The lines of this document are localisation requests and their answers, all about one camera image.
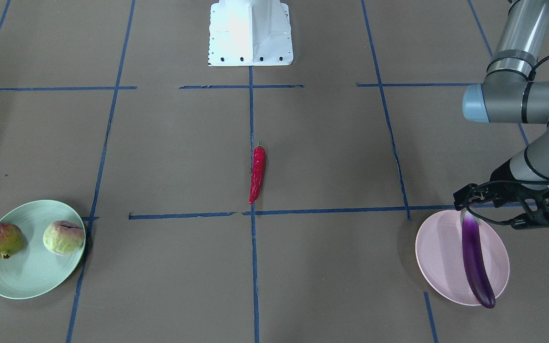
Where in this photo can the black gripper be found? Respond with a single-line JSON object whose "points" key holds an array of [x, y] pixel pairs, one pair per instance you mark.
{"points": [[507, 192]]}

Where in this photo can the purple eggplant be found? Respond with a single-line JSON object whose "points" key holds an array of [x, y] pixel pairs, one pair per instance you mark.
{"points": [[473, 261]]}

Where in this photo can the red chili pepper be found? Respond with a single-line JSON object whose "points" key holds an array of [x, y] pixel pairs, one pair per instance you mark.
{"points": [[257, 173]]}

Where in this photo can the green pink peach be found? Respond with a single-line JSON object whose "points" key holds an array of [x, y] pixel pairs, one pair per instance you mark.
{"points": [[63, 237]]}

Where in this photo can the red yellow pomegranate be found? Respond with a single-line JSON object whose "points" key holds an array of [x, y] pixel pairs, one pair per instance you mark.
{"points": [[11, 240]]}

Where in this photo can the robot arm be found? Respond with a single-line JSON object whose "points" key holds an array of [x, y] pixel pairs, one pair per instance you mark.
{"points": [[510, 94]]}

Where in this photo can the pink plate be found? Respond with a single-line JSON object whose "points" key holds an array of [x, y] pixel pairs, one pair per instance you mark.
{"points": [[438, 249]]}

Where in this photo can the green plate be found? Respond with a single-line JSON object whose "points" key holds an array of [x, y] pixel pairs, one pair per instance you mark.
{"points": [[34, 270]]}

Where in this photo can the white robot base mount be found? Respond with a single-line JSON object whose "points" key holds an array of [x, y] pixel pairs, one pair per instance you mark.
{"points": [[250, 33]]}

